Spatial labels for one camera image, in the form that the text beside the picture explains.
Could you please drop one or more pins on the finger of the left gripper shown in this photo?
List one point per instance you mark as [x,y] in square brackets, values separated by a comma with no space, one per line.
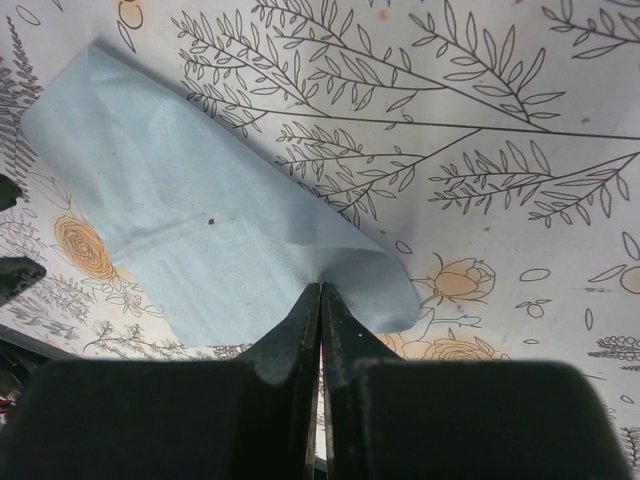
[18,274]
[9,193]

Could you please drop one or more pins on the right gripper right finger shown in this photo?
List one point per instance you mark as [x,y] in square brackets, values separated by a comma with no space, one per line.
[390,418]

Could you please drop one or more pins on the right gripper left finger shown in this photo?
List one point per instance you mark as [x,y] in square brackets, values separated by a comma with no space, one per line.
[251,417]

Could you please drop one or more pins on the blue cleaning cloth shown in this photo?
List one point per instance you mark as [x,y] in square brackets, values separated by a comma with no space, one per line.
[221,242]

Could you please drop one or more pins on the floral table mat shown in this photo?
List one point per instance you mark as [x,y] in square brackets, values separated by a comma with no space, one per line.
[491,147]

